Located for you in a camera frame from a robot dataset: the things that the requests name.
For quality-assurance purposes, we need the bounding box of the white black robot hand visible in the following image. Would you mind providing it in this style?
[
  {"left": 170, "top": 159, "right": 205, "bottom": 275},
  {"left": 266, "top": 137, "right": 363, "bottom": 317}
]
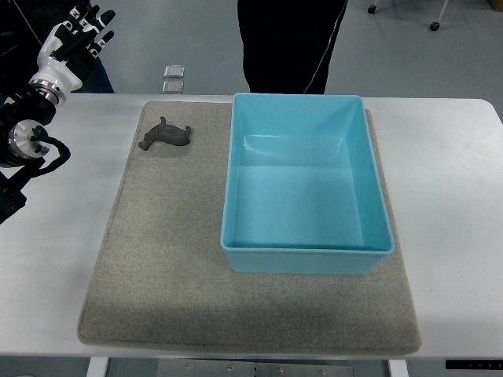
[{"left": 30, "top": 1, "right": 116, "bottom": 94}]

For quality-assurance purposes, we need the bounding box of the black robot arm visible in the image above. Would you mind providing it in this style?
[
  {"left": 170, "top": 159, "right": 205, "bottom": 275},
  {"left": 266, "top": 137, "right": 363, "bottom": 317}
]
[{"left": 1, "top": 78, "right": 71, "bottom": 221}]

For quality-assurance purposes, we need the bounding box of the blue plastic box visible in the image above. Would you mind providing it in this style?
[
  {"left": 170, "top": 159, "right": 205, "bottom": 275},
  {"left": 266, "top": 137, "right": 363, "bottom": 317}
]
[{"left": 220, "top": 93, "right": 395, "bottom": 275}]

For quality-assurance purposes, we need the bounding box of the upper silver floor plate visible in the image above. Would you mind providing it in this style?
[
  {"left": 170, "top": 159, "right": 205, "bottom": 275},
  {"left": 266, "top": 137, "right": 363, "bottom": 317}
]
[{"left": 163, "top": 64, "right": 185, "bottom": 78}]

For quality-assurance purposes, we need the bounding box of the person in black clothes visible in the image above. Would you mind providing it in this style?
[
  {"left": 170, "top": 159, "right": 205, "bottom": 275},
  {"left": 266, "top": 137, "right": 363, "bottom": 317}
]
[{"left": 237, "top": 1, "right": 347, "bottom": 94}]

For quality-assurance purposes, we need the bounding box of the grey felt mat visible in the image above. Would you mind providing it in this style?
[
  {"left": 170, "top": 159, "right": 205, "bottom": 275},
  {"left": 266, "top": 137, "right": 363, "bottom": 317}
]
[{"left": 77, "top": 101, "right": 421, "bottom": 357}]

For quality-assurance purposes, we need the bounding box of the black caster wheel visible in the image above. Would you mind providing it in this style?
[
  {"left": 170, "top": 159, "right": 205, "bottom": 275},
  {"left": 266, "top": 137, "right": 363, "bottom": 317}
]
[{"left": 429, "top": 21, "right": 440, "bottom": 31}]

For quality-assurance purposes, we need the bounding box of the black table control panel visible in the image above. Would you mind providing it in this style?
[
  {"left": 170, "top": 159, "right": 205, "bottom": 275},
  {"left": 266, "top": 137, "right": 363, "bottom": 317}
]
[{"left": 445, "top": 359, "right": 503, "bottom": 371}]

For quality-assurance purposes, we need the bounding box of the metal bracket under table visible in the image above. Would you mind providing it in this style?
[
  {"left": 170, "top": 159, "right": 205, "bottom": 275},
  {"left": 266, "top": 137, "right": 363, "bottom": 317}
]
[{"left": 156, "top": 359, "right": 354, "bottom": 377}]

